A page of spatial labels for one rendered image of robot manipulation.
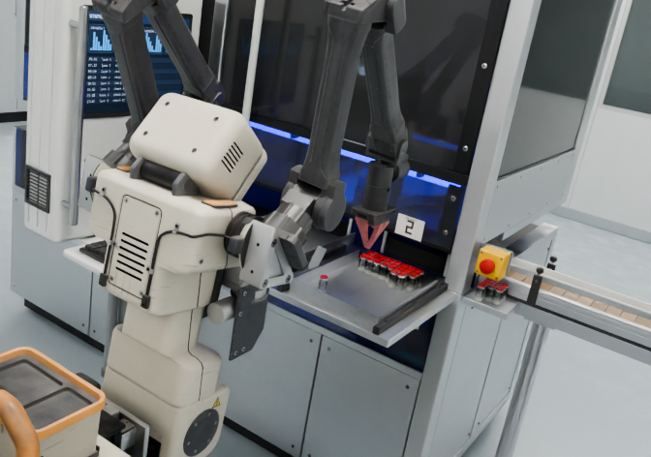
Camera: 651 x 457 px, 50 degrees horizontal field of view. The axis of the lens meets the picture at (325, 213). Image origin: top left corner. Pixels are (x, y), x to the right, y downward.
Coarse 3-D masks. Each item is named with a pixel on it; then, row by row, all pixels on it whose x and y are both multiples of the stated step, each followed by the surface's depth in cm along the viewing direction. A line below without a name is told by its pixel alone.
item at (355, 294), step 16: (352, 256) 201; (320, 272) 187; (336, 272) 193; (352, 272) 195; (304, 288) 174; (336, 288) 183; (352, 288) 185; (368, 288) 186; (384, 288) 188; (432, 288) 189; (320, 304) 172; (336, 304) 169; (352, 304) 167; (368, 304) 177; (384, 304) 178; (400, 304) 173; (368, 320) 165
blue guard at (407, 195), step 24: (24, 72) 282; (24, 96) 285; (264, 144) 221; (288, 144) 216; (264, 168) 222; (288, 168) 217; (360, 168) 203; (360, 192) 204; (408, 192) 196; (432, 192) 191; (456, 192) 188; (432, 216) 193; (456, 216) 189; (432, 240) 194
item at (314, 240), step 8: (264, 216) 218; (312, 232) 221; (320, 232) 222; (312, 240) 214; (320, 240) 215; (328, 240) 216; (336, 240) 208; (344, 240) 212; (352, 240) 217; (304, 248) 207; (312, 248) 208; (328, 248) 206
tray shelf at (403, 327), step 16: (336, 256) 205; (272, 288) 177; (304, 304) 172; (432, 304) 184; (448, 304) 189; (336, 320) 167; (352, 320) 167; (400, 320) 171; (416, 320) 172; (368, 336) 163; (384, 336) 162; (400, 336) 166
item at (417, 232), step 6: (402, 216) 198; (408, 216) 197; (402, 222) 198; (408, 222) 197; (420, 222) 195; (396, 228) 200; (402, 228) 198; (408, 228) 197; (414, 228) 196; (420, 228) 195; (402, 234) 199; (408, 234) 198; (414, 234) 197; (420, 234) 196; (420, 240) 196
